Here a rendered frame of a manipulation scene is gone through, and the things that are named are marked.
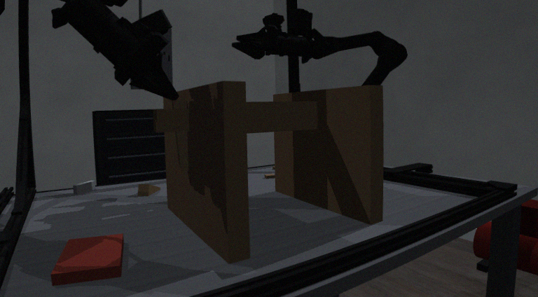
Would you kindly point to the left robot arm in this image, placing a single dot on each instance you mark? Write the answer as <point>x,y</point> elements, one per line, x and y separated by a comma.
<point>300,25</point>

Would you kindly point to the dark brown wooden rail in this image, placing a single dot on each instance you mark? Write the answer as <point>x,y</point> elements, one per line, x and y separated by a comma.
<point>261,117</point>

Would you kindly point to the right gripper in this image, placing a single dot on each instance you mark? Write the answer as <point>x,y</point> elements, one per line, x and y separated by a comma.
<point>143,65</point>

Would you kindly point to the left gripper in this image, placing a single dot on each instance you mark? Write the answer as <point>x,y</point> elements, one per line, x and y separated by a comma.
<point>256,44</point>

